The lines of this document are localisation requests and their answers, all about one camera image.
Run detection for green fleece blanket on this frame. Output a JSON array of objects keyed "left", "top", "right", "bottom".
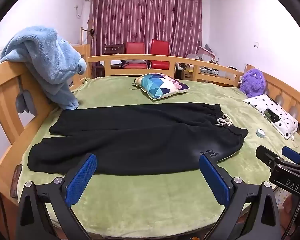
[{"left": 16, "top": 76, "right": 300, "bottom": 238}]

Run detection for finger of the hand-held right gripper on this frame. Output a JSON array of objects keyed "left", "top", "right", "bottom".
[
  {"left": 255, "top": 145, "right": 285, "bottom": 167},
  {"left": 282, "top": 146, "right": 300, "bottom": 167}
]

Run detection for light blue fluffy blanket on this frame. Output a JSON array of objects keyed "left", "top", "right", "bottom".
[{"left": 0, "top": 26, "right": 87, "bottom": 110}]

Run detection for purple plush toy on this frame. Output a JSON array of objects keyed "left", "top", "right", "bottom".
[{"left": 239, "top": 68, "right": 267, "bottom": 98}]

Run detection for geometric print pillow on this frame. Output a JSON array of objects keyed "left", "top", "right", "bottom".
[{"left": 132, "top": 73, "right": 190, "bottom": 100}]

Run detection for wooden coat stand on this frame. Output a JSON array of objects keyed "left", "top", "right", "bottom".
[{"left": 81, "top": 27, "right": 95, "bottom": 46}]

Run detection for dark wooden chair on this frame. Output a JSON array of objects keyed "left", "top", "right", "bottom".
[{"left": 104, "top": 44, "right": 125, "bottom": 55}]

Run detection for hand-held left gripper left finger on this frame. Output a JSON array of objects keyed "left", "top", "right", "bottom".
[{"left": 15, "top": 152, "right": 98, "bottom": 240}]

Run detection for wooden bed frame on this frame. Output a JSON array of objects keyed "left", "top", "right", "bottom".
[{"left": 0, "top": 44, "right": 300, "bottom": 240}]

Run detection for black pants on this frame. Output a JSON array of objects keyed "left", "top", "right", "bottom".
[{"left": 27, "top": 102, "right": 249, "bottom": 176}]

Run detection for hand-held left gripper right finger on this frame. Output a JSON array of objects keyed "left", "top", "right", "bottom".
[{"left": 199, "top": 153, "right": 283, "bottom": 240}]

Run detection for red chair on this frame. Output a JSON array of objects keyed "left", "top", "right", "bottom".
[
  {"left": 150, "top": 39, "right": 170, "bottom": 70},
  {"left": 125, "top": 42, "right": 147, "bottom": 69}
]

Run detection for white floral pillow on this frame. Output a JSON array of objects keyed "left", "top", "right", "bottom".
[{"left": 243, "top": 94, "right": 300, "bottom": 140}]

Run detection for grey hanging mitten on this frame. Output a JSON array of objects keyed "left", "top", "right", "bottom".
[{"left": 16, "top": 91, "right": 37, "bottom": 114}]

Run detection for maroon striped curtain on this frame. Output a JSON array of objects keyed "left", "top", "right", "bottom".
[{"left": 88, "top": 0, "right": 203, "bottom": 58}]

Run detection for pile of cardboard boxes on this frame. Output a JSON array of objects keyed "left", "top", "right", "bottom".
[{"left": 186, "top": 44, "right": 219, "bottom": 63}]

